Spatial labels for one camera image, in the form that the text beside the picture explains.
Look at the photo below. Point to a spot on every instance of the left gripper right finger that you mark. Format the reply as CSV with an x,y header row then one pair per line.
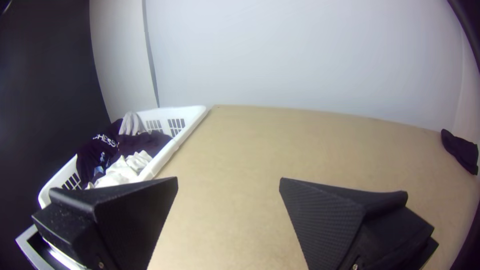
x,y
326,225

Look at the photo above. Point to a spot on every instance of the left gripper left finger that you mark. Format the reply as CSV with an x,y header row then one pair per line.
x,y
123,221

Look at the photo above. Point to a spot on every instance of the black t-shirt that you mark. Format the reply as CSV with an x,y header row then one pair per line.
x,y
461,150

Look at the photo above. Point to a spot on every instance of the heap of clothes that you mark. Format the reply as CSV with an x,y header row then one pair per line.
x,y
112,157

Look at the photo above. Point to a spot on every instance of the white laundry basket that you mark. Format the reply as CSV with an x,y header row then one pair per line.
x,y
165,150

